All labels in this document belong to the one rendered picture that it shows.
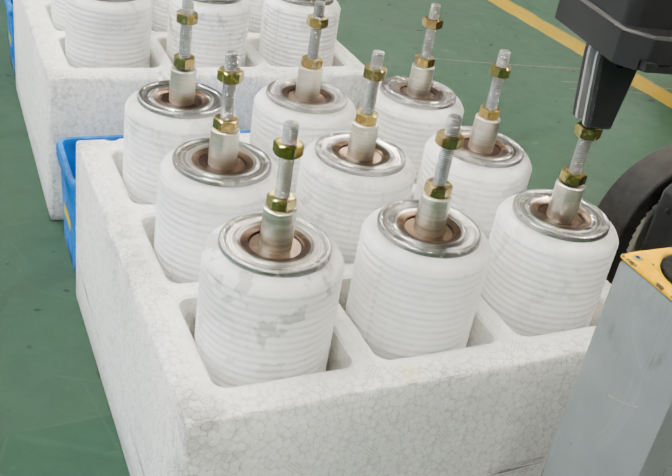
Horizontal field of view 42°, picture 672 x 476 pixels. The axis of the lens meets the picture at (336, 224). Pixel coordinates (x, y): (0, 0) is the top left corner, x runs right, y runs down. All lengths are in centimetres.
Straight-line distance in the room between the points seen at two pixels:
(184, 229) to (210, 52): 43
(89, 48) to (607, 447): 71
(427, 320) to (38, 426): 36
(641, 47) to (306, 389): 30
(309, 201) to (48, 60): 43
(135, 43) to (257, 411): 58
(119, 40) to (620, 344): 67
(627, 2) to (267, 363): 33
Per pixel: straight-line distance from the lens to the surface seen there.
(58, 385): 85
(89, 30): 103
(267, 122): 80
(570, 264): 67
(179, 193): 65
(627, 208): 102
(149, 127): 75
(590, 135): 67
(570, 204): 69
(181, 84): 77
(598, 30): 62
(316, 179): 70
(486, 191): 75
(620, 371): 56
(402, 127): 84
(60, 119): 102
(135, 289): 66
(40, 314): 94
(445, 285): 61
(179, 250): 68
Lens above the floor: 56
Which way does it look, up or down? 30 degrees down
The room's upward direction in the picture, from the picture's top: 10 degrees clockwise
